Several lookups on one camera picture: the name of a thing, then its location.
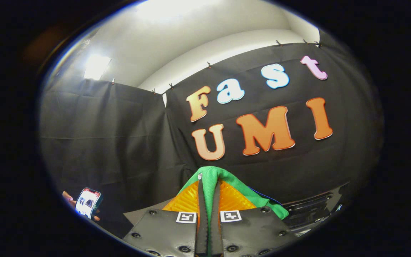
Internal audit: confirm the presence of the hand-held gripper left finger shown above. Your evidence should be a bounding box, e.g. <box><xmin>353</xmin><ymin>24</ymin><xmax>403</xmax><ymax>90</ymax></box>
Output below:
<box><xmin>123</xmin><ymin>178</ymin><xmax>209</xmax><ymax>257</ymax></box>

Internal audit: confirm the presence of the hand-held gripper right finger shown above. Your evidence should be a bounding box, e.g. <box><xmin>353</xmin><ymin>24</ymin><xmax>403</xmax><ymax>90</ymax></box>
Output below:
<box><xmin>210</xmin><ymin>180</ymin><xmax>298</xmax><ymax>257</ymax></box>

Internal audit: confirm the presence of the green polo shirt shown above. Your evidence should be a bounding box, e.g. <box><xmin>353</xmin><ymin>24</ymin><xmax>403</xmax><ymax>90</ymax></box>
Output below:
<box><xmin>177</xmin><ymin>166</ymin><xmax>290</xmax><ymax>257</ymax></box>

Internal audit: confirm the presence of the smartphone with lit screen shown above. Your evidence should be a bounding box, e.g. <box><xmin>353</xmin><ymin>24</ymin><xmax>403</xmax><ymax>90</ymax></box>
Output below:
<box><xmin>75</xmin><ymin>187</ymin><xmax>103</xmax><ymax>219</ymax></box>

